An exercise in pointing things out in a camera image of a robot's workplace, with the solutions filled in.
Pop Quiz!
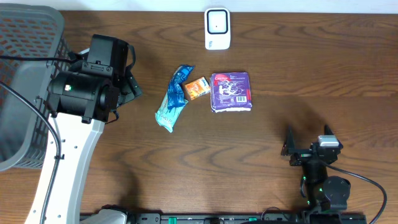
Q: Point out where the blue snack wrapper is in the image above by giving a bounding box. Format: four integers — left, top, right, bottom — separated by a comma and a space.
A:
167, 65, 195, 110

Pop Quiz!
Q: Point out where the mint green wipes pack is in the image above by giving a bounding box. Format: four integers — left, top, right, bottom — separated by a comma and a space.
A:
155, 94, 188, 133

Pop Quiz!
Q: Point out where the purple Carefree pad pack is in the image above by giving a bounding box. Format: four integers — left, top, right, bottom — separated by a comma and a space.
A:
210, 72, 252, 113

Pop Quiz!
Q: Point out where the orange Kleenex tissue pack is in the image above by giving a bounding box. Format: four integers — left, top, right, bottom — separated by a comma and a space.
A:
185, 77, 211, 100

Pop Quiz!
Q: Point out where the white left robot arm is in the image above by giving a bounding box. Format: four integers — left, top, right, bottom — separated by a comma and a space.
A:
26, 34, 142, 223

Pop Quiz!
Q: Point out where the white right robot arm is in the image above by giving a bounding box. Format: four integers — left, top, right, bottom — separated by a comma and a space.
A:
281, 125, 351, 212

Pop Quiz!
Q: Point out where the white barcode scanner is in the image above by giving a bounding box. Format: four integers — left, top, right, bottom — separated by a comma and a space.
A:
204, 7, 231, 50

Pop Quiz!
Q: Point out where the grey plastic mesh basket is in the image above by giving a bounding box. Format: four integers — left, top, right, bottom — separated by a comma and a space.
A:
1, 3, 70, 170

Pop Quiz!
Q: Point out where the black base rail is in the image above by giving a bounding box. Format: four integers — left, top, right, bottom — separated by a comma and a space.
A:
79, 212, 368, 224

